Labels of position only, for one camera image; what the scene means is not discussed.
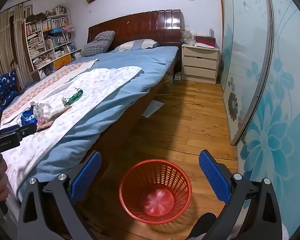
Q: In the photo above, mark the beige curtain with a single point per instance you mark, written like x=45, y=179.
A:
x=21, y=42
x=2, y=50

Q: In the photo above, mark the grey plaid pillow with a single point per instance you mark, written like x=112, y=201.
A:
x=97, y=43

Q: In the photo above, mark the brown paper strip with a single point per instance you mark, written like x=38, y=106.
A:
x=63, y=110

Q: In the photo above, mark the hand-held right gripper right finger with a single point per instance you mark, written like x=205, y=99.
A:
x=213, y=177

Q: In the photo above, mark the floral glass sliding door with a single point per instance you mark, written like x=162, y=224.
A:
x=285, y=105
x=245, y=55

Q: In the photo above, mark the blue white striped pillow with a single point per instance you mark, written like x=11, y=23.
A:
x=137, y=44

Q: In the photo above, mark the pink patterned blanket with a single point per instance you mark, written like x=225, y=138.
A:
x=65, y=72

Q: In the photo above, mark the orange storage box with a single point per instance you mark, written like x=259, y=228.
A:
x=62, y=61

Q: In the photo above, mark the blue starry clothes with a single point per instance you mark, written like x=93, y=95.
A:
x=5, y=87

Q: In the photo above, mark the white plastic bag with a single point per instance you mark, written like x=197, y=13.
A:
x=46, y=110

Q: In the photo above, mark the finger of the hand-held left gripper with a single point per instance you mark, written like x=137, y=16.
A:
x=27, y=130
x=8, y=129

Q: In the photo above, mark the dark red box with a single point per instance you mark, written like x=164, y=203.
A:
x=205, y=40

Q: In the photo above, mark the clear bottle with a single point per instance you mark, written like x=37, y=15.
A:
x=211, y=32

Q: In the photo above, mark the pink tan wrapper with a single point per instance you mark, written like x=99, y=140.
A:
x=46, y=125

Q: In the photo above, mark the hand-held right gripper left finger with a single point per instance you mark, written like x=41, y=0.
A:
x=86, y=177

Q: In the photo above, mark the person's left hand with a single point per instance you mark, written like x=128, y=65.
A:
x=2, y=180

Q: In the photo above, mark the person's black slipper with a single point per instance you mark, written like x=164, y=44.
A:
x=205, y=222

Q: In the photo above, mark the white paper sheet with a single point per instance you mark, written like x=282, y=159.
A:
x=153, y=108

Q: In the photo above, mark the pink plastic bag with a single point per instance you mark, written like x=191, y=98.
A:
x=68, y=28

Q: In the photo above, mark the white bookshelf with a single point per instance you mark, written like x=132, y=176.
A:
x=43, y=33

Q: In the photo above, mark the white printed blanket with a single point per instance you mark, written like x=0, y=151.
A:
x=102, y=85

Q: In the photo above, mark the dark olive cloth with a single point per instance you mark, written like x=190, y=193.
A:
x=36, y=17

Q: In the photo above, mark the red plastic mesh basket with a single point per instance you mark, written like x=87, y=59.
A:
x=156, y=202

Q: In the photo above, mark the cream nightstand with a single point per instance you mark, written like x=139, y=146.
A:
x=200, y=62

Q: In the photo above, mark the silver foil wrapper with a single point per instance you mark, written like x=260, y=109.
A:
x=65, y=100

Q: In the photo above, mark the dark wooden bed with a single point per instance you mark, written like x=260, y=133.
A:
x=145, y=27

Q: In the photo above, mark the rows of books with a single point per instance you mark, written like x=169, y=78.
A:
x=35, y=43

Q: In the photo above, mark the blue snack packet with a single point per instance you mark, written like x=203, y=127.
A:
x=27, y=120

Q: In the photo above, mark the blue bed sheet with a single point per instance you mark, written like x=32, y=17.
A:
x=140, y=62

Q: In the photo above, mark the dark green wrapper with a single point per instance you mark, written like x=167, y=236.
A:
x=75, y=97

